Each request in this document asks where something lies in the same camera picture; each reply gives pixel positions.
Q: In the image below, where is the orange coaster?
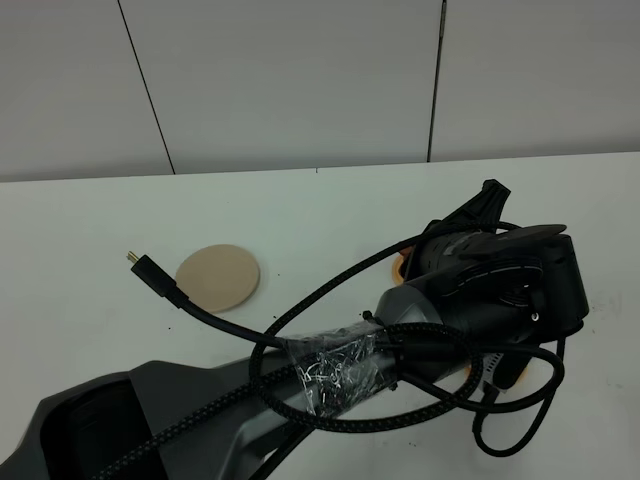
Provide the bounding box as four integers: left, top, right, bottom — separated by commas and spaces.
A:
463, 366, 528, 385
391, 255, 405, 285

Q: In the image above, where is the black braided camera cable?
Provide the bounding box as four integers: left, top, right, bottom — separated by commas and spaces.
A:
49, 219, 569, 480

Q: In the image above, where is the orange coaster near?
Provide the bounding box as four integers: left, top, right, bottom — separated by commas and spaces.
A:
463, 366, 528, 385

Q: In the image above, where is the orange coaster far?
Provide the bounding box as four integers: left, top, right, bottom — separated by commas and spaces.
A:
391, 255, 405, 285

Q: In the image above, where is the beige round teapot coaster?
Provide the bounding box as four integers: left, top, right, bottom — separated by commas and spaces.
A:
175, 244, 261, 314

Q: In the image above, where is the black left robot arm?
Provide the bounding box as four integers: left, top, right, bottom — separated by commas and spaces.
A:
1, 180, 588, 479

